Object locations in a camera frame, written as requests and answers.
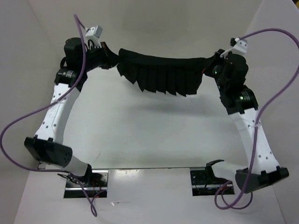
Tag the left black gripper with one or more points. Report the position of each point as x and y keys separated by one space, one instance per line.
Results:
x=103 y=51

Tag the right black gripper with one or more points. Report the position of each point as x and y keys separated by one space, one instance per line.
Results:
x=217 y=58

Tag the black pleated skirt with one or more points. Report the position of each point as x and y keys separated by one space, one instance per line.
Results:
x=181 y=76

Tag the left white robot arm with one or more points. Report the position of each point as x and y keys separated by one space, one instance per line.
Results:
x=47 y=144

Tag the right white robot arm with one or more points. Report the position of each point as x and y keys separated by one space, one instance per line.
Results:
x=263 y=168

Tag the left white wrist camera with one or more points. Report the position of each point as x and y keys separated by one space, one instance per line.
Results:
x=93 y=33

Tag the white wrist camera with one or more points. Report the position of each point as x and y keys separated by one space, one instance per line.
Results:
x=238 y=45
x=93 y=33

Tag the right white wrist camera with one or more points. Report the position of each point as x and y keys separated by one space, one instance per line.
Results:
x=238 y=45

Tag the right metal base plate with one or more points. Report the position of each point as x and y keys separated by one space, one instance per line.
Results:
x=202 y=185

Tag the metal base plate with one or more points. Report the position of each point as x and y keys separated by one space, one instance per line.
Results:
x=96 y=188
x=202 y=185

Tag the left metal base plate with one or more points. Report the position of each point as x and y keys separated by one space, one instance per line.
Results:
x=96 y=188

